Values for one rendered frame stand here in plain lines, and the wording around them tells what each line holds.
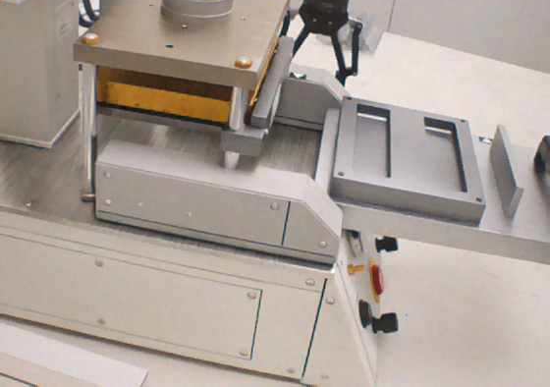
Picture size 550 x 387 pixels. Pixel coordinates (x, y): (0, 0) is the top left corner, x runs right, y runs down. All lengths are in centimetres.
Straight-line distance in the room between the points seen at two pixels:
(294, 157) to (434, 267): 30
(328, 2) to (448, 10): 217
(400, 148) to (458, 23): 252
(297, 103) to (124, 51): 33
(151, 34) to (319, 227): 25
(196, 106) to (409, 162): 24
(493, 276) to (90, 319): 59
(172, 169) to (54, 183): 16
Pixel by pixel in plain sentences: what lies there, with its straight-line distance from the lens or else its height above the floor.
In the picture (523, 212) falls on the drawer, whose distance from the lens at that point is 81.
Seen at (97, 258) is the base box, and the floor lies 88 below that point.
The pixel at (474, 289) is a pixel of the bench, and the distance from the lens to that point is 104.
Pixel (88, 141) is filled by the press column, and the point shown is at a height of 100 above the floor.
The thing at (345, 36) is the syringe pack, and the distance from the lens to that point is 171.
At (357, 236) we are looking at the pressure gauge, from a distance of 80.
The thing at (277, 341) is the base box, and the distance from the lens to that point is 78.
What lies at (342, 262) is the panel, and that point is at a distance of 73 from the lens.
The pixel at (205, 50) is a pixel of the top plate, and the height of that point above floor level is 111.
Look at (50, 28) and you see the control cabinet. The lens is 80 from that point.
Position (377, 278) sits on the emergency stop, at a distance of 91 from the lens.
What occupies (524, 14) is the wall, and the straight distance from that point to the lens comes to 329.
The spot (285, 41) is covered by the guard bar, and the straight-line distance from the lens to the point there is 87.
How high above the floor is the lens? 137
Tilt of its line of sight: 32 degrees down
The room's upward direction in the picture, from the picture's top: 9 degrees clockwise
